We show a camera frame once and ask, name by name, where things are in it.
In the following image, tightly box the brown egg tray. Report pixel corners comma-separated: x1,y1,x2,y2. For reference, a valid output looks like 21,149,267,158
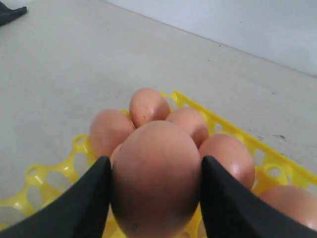
199,133,256,189
165,107,209,148
129,88,171,128

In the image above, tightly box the brown egg bin bottom edge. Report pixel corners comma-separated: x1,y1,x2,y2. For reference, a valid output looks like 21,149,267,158
111,120,201,238

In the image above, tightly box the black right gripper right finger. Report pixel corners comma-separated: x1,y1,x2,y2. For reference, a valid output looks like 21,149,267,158
200,156,317,238

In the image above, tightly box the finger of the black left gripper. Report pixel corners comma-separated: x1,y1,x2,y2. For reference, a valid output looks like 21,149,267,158
0,2,27,26

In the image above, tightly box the yellow plastic egg tray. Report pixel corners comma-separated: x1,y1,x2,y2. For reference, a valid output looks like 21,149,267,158
0,89,317,238

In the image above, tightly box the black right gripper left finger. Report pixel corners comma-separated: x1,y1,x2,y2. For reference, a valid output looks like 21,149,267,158
0,157,111,238

